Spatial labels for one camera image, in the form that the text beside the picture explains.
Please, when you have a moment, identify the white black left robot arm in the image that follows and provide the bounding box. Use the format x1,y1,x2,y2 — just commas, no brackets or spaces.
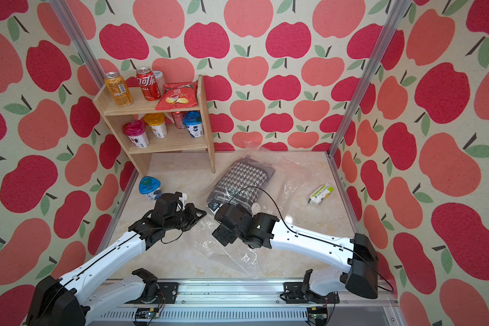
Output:
26,192,206,325

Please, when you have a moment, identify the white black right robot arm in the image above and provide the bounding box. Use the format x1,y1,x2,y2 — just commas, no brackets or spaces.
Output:
208,192,383,302

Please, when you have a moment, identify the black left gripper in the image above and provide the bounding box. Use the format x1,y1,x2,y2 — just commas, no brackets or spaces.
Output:
165,202,209,230

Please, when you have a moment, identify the aluminium front rail frame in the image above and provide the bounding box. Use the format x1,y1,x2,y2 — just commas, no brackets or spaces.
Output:
89,278,406,325

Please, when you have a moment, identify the clear plastic vacuum bag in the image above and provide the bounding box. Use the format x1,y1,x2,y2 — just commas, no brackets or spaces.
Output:
187,149,353,278

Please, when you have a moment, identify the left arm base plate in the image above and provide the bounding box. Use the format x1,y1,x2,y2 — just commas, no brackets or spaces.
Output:
127,281,179,304

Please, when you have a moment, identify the orange soda can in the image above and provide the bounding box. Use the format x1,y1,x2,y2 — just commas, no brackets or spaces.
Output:
104,71,133,106

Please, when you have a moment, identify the houndstooth black white scarf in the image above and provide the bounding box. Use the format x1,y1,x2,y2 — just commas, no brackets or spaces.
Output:
206,156,275,213

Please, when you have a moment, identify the blue lid cup on shelf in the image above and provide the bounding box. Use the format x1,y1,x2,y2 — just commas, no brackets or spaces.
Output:
183,111,204,138

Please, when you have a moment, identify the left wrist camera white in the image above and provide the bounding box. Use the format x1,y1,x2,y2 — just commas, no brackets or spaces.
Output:
177,192,187,205

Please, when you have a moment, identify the red cola can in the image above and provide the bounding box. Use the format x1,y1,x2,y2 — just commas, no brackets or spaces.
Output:
137,67,161,101

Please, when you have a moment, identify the red chips bag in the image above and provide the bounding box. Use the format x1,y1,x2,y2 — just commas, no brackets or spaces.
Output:
156,82,198,111

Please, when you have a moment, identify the wooden two-tier shelf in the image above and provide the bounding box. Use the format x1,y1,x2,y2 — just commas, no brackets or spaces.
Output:
93,76,216,175

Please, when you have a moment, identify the green white small box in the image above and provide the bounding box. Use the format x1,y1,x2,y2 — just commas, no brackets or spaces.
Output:
308,183,334,207

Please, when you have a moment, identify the silver can behind cola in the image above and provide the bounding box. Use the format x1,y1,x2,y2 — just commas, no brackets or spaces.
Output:
153,71,166,95

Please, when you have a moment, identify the small red can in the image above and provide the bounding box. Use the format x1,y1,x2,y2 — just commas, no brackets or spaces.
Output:
172,111,186,129

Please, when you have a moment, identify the blue lid cup on table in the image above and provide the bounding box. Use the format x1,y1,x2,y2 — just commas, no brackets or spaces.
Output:
139,177,162,200

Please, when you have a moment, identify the yellow lid cup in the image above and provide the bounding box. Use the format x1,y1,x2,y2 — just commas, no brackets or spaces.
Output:
143,113,168,139

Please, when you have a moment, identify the pink lid cup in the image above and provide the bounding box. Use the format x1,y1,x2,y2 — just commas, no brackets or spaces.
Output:
122,120,149,149

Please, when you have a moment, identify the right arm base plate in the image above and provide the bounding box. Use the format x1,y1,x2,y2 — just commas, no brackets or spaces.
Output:
279,282,340,305

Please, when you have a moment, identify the white round bag valve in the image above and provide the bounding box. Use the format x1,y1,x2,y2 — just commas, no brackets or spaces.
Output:
251,202,262,215

